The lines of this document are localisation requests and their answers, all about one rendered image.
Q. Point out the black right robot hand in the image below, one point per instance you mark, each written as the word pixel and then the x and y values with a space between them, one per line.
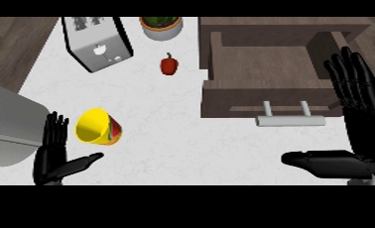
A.
pixel 359 129

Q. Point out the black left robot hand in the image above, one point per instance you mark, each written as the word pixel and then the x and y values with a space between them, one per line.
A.
pixel 49 162

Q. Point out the yellow cup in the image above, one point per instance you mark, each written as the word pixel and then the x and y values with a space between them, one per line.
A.
pixel 90 126

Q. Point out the brown wooden drawer front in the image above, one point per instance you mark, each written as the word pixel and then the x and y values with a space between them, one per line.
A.
pixel 233 98

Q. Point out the brown wooden drawer box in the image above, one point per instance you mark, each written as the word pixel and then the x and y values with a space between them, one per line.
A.
pixel 261 65

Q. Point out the brown wooden cabinet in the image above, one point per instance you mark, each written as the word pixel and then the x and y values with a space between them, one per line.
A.
pixel 273 24

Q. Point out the red bell pepper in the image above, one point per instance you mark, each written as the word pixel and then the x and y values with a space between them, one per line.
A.
pixel 168 66

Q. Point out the white pot with green plant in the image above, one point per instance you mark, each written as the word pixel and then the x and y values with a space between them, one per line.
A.
pixel 161 30

